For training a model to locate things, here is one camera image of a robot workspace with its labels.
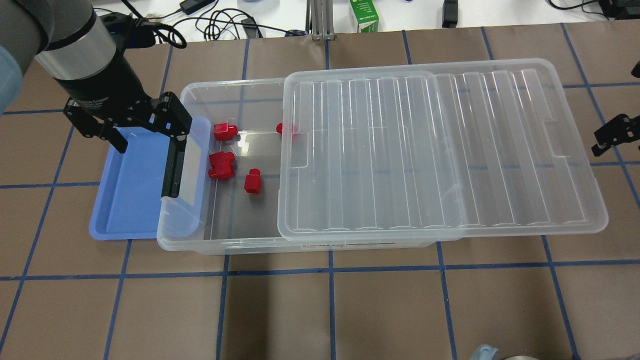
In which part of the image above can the green white carton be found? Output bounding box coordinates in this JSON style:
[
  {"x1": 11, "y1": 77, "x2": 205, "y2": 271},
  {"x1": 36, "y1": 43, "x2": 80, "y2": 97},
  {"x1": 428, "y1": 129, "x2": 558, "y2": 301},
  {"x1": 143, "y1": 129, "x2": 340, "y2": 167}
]
[{"x1": 349, "y1": 0, "x2": 380, "y2": 34}]

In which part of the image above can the red block pair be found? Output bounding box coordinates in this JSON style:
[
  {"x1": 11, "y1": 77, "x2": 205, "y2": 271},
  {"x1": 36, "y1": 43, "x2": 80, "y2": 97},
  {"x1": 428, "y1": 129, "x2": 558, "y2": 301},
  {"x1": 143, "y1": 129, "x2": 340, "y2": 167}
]
[{"x1": 207, "y1": 151, "x2": 236, "y2": 180}]

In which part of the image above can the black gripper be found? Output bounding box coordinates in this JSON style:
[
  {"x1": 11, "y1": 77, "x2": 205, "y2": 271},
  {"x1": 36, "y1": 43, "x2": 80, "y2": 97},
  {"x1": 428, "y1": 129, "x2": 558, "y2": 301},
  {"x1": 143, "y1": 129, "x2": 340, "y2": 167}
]
[{"x1": 53, "y1": 48, "x2": 193, "y2": 198}]

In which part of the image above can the clear plastic box lid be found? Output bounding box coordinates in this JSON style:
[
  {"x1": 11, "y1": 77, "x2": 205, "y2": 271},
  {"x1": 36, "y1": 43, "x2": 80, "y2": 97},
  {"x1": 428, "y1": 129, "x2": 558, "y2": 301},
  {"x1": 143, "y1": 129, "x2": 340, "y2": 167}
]
[{"x1": 289, "y1": 58, "x2": 609, "y2": 240}]

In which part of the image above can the clear plastic storage box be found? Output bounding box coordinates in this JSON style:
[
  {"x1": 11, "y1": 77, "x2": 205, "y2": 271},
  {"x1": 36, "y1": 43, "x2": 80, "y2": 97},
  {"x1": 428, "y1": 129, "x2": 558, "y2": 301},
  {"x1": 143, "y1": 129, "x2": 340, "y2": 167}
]
[{"x1": 157, "y1": 71, "x2": 457, "y2": 255}]

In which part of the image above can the blue plastic tray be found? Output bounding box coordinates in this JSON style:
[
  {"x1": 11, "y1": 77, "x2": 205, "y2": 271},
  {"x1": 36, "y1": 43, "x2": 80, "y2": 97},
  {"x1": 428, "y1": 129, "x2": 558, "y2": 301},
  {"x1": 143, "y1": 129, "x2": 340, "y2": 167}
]
[{"x1": 89, "y1": 116, "x2": 211, "y2": 241}]

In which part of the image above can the aluminium frame post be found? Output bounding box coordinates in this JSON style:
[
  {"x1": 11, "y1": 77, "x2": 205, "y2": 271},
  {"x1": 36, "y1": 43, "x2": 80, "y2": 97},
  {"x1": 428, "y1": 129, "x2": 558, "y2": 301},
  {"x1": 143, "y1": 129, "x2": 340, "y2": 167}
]
[{"x1": 306, "y1": 0, "x2": 336, "y2": 41}]

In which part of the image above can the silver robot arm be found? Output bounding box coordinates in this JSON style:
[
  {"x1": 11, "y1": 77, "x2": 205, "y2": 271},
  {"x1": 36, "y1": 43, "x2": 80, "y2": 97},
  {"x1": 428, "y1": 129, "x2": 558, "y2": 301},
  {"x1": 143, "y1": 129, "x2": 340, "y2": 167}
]
[{"x1": 0, "y1": 0, "x2": 192, "y2": 198}]

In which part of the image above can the black power adapter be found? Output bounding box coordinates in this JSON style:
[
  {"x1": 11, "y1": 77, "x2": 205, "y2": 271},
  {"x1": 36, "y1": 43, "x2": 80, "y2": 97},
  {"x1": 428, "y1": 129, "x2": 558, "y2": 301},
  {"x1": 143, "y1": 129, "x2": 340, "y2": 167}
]
[{"x1": 179, "y1": 0, "x2": 217, "y2": 15}]

